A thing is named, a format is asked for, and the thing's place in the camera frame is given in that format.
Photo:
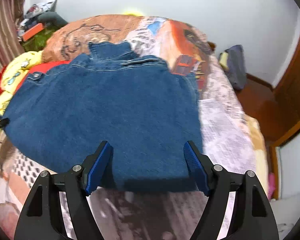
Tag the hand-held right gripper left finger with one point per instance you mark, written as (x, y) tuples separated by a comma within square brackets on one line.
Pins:
[(97, 167)]

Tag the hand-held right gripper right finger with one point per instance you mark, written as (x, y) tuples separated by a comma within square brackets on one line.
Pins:
[(197, 167)]

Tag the blue denim jacket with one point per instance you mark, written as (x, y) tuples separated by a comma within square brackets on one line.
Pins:
[(115, 117)]

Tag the pile of clothes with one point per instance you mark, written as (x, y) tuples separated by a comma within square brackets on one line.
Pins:
[(33, 10)]

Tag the dark red cloth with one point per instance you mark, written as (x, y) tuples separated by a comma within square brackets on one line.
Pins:
[(0, 81)]

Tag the bed with printed cover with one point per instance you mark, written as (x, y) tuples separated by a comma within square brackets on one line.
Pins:
[(227, 130)]

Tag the yellow cartoon cloth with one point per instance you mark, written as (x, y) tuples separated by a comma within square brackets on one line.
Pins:
[(15, 75)]

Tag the orange-red cloth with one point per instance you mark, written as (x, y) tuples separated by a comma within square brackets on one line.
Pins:
[(47, 68)]

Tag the green patterned bag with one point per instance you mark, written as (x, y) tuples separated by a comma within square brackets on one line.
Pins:
[(38, 40)]

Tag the striped red curtain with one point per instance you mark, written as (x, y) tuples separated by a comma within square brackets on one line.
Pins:
[(5, 30)]

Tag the white wardrobe sliding door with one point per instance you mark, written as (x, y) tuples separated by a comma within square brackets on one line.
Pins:
[(295, 170)]

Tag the orange box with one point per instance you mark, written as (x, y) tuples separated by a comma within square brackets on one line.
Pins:
[(33, 32)]

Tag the grey bag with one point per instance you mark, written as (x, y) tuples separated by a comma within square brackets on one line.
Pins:
[(236, 67)]

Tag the grey neck pillow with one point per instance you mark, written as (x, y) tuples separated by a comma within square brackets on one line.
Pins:
[(52, 18)]

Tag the brown wooden door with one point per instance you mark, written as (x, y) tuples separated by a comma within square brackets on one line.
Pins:
[(292, 85)]

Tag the yellow hoop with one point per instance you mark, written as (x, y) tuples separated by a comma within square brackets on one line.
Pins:
[(132, 13)]

